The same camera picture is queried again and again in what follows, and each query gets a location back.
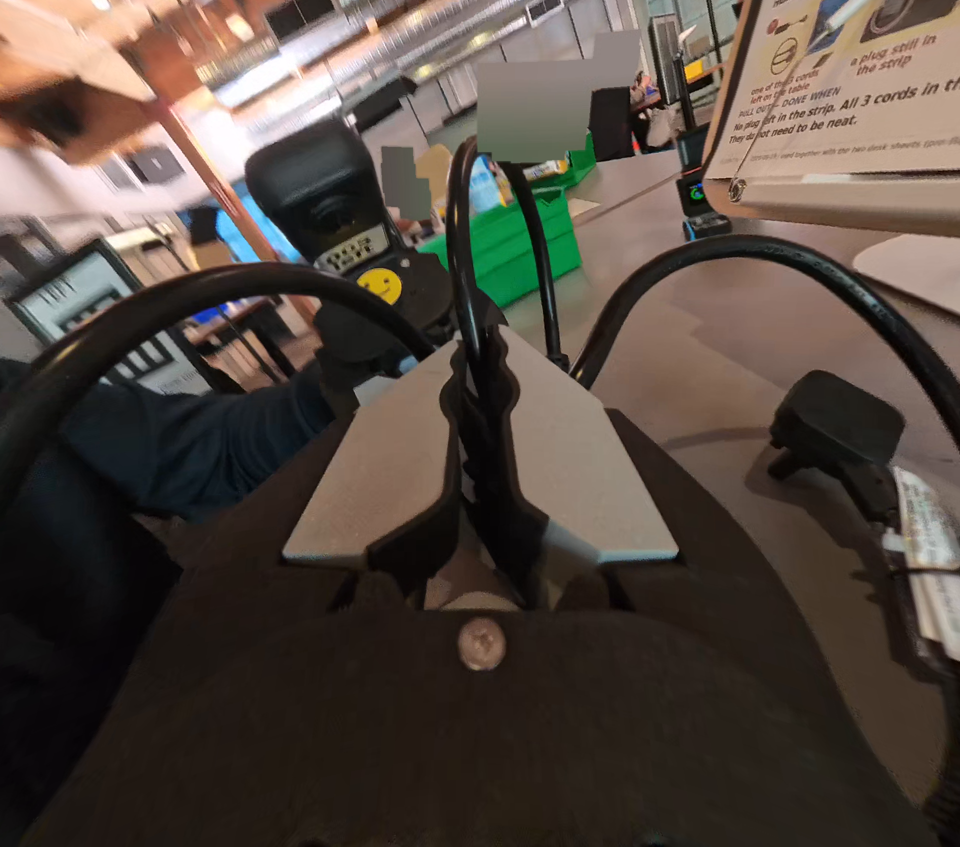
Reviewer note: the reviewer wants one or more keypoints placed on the white stand base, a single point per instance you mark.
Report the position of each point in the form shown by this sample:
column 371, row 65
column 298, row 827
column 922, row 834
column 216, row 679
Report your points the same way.
column 915, row 269

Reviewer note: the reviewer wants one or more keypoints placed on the black timer device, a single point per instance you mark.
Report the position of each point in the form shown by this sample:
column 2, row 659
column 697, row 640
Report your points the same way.
column 694, row 187

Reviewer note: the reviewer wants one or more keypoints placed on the printed instruction sheet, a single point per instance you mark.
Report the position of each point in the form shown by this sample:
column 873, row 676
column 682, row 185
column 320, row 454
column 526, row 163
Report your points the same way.
column 862, row 112

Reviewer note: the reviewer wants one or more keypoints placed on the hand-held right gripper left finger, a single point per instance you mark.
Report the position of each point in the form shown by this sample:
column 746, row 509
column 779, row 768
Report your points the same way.
column 375, row 487

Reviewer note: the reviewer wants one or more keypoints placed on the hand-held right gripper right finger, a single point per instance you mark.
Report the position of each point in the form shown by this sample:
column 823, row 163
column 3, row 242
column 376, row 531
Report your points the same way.
column 577, row 479

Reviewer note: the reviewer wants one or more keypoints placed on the green plastic bin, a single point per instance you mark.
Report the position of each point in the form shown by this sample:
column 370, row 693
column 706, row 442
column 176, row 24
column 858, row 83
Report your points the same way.
column 517, row 254
column 581, row 166

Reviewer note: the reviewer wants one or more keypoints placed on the blue snack packet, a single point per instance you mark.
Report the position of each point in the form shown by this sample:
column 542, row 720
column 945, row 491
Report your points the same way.
column 489, row 183

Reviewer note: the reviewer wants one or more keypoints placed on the framed display screen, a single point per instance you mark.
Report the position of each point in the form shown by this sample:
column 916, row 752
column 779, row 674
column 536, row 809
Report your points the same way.
column 75, row 299

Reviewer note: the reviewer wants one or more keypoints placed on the person's left forearm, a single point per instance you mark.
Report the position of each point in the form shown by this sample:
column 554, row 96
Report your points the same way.
column 195, row 442

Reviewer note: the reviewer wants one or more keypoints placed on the small black box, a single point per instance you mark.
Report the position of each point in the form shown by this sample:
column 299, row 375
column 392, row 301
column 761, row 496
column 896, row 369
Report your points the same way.
column 705, row 228

